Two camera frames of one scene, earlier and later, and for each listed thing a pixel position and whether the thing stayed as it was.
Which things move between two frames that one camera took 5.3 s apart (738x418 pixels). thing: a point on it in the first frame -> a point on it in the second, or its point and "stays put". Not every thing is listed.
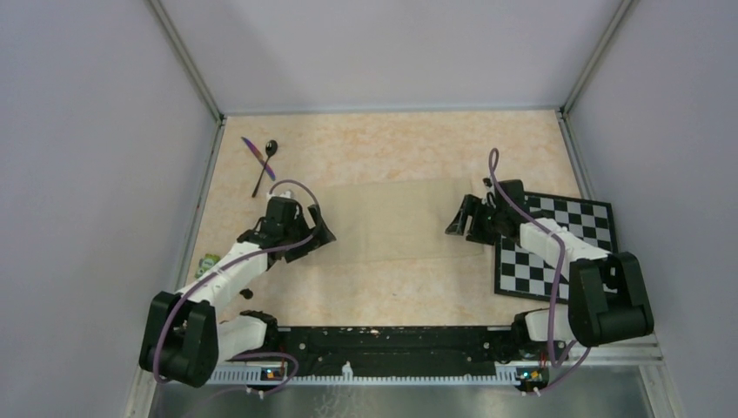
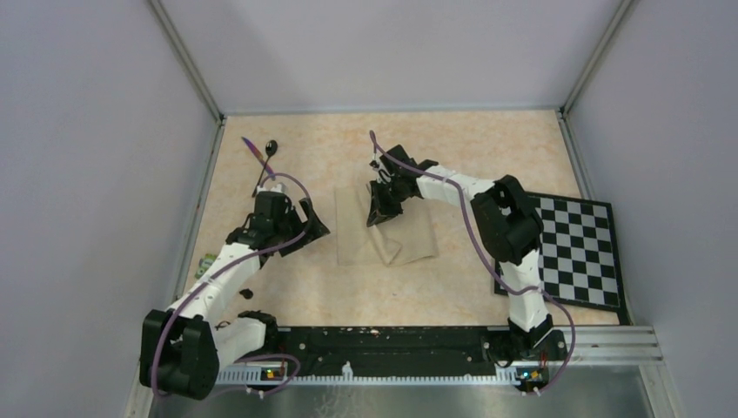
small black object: [247, 293] stays put
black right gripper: [471, 204] -> [380, 212]
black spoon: [271, 150] stays put
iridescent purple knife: [268, 170] stays put
